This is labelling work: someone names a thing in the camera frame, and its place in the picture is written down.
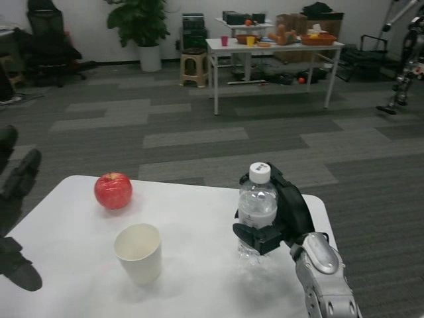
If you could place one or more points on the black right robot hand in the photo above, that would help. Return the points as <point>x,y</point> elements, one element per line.
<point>293,212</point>

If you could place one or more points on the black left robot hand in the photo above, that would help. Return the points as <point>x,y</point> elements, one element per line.
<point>16,185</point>

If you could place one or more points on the clear plastic water bottle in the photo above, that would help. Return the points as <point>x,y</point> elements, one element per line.
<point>258,202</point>

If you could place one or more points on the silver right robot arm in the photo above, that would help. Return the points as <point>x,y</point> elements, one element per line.
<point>324,275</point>

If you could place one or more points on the red apple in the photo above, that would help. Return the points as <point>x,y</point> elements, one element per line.
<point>113,192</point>

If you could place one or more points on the black office chair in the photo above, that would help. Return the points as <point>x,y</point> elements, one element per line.
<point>49,43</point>

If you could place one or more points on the white paper cup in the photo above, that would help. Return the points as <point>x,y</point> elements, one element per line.
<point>142,265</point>

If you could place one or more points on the white metal-legged table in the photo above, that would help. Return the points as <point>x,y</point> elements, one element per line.
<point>281,47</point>

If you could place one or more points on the orange rectangular basket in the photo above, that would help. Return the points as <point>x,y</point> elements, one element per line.
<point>319,40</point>

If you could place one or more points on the orange plush toy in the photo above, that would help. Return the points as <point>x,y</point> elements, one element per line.
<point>281,36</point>

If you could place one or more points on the yellow plastic cup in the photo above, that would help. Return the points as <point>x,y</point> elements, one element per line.
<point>250,41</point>

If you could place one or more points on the brown round bowl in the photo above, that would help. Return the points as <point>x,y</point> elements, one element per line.
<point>241,39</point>

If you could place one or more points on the white tissue box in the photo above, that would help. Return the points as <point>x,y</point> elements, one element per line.
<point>318,30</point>

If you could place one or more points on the pink plastic cup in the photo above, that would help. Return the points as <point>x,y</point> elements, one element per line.
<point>224,41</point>

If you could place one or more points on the silver humanoid robot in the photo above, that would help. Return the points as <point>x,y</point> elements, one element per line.
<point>407,66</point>

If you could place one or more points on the beige plastic stool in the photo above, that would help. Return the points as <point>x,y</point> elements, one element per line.
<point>194,53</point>

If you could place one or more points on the small brown cardboard box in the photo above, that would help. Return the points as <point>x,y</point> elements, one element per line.
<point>291,21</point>

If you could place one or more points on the large brown cardboard box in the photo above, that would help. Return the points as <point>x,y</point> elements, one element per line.
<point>333,23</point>

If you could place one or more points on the small black box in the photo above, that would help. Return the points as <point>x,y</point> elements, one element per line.
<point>258,18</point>

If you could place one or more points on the large black box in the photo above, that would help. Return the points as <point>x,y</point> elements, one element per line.
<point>236,17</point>

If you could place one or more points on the green plant in white pot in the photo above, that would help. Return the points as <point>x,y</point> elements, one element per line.
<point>139,23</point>

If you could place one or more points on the black clothing pile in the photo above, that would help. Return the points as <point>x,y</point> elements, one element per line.
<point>314,8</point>

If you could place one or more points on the black equipment case stack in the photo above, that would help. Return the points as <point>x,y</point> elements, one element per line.
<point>194,31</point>

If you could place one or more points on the black folding metal frame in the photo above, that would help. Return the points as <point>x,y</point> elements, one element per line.
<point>361,63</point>

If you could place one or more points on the white pedestal table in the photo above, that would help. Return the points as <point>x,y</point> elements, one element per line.
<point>232,26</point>

